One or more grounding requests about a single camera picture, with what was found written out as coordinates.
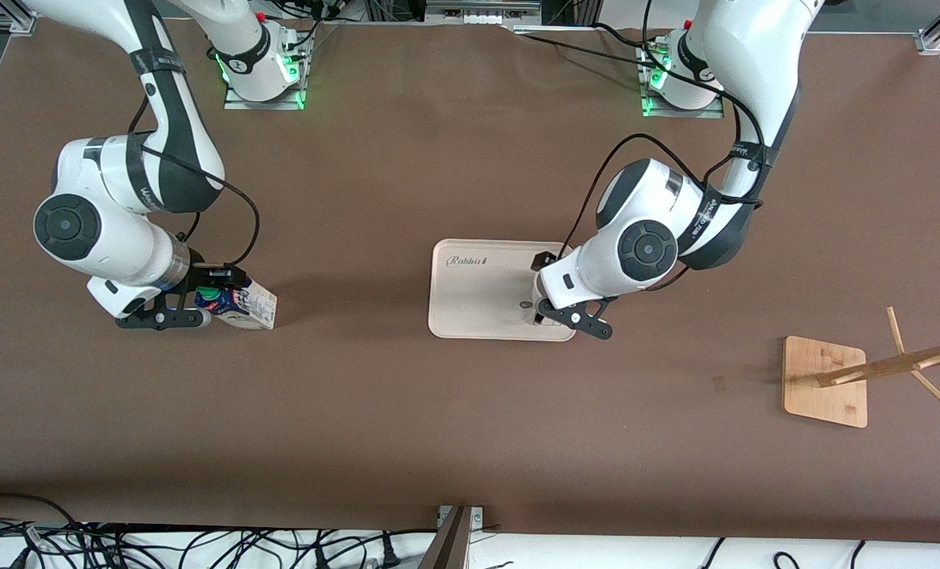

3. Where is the wooden cup hanging rack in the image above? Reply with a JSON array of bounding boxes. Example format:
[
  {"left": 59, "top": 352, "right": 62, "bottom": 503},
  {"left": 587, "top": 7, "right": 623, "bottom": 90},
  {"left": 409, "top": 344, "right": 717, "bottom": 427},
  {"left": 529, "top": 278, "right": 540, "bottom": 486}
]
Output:
[{"left": 782, "top": 306, "right": 940, "bottom": 429}]

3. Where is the blue milk carton green cap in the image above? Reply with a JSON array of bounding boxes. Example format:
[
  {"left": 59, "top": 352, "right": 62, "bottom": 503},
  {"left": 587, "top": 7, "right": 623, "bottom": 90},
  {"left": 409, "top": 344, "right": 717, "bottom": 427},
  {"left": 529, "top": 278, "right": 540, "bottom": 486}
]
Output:
[{"left": 195, "top": 281, "right": 278, "bottom": 331}]

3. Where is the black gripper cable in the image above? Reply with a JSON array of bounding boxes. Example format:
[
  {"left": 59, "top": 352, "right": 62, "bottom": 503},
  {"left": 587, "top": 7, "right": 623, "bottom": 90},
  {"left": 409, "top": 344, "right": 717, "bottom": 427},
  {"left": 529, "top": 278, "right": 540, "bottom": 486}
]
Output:
[
  {"left": 557, "top": 130, "right": 764, "bottom": 258},
  {"left": 126, "top": 95, "right": 262, "bottom": 268}
]

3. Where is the grey power strip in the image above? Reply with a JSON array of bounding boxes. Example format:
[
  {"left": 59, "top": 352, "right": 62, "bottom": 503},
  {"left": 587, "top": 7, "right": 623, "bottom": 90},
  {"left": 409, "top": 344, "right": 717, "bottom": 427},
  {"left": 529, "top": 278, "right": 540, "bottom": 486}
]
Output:
[{"left": 426, "top": 0, "right": 542, "bottom": 26}]

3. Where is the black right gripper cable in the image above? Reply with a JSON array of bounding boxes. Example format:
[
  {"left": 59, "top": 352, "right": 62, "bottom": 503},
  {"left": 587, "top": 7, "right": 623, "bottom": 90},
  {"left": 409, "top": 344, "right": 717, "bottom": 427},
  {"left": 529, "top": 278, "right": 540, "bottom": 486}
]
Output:
[{"left": 126, "top": 95, "right": 262, "bottom": 268}]

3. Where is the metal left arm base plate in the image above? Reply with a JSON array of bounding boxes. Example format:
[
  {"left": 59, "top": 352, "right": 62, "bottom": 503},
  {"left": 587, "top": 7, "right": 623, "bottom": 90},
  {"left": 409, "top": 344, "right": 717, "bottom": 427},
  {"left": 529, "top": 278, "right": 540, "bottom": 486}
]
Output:
[{"left": 640, "top": 93, "right": 726, "bottom": 120}]

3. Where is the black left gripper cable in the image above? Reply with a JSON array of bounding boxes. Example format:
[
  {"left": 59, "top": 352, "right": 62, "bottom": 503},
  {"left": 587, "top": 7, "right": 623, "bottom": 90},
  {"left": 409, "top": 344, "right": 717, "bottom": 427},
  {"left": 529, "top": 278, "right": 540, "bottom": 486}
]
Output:
[{"left": 557, "top": 130, "right": 764, "bottom": 258}]

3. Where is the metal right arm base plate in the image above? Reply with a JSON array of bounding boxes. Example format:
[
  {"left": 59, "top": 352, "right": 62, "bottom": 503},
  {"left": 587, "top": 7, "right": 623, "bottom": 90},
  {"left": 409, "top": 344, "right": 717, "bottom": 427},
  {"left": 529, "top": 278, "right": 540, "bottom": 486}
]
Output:
[{"left": 223, "top": 77, "right": 307, "bottom": 111}]

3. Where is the beige rectangular serving tray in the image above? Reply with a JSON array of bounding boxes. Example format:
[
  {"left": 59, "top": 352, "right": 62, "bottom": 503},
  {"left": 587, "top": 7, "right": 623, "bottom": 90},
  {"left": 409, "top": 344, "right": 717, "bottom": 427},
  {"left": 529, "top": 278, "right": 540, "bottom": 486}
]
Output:
[{"left": 428, "top": 239, "right": 578, "bottom": 342}]

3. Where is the aluminium profile bar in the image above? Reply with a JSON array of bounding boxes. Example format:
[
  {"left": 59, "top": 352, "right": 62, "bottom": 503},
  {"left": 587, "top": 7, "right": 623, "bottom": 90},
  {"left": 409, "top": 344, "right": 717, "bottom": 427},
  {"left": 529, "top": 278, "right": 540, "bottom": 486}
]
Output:
[{"left": 417, "top": 506, "right": 474, "bottom": 569}]

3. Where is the black cable on table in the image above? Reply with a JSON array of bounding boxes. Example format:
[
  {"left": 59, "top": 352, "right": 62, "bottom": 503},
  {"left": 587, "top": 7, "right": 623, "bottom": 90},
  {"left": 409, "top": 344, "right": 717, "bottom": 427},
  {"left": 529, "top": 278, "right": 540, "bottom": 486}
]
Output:
[{"left": 515, "top": 28, "right": 665, "bottom": 72}]

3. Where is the brown table cover sheet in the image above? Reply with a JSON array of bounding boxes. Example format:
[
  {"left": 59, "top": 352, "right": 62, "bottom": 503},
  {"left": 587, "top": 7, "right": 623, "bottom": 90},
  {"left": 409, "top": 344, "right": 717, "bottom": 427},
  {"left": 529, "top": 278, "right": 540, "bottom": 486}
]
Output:
[{"left": 0, "top": 16, "right": 940, "bottom": 546}]

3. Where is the small metal corner bracket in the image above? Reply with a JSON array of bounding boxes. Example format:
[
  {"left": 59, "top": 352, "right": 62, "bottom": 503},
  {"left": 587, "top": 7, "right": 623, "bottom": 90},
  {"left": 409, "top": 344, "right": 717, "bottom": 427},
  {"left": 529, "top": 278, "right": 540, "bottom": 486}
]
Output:
[{"left": 436, "top": 506, "right": 485, "bottom": 529}]

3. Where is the white mug black handle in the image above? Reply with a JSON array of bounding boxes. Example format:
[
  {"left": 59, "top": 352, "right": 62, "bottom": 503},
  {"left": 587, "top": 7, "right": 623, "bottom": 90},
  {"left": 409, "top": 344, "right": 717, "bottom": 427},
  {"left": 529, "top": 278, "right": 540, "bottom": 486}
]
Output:
[{"left": 531, "top": 273, "right": 557, "bottom": 327}]

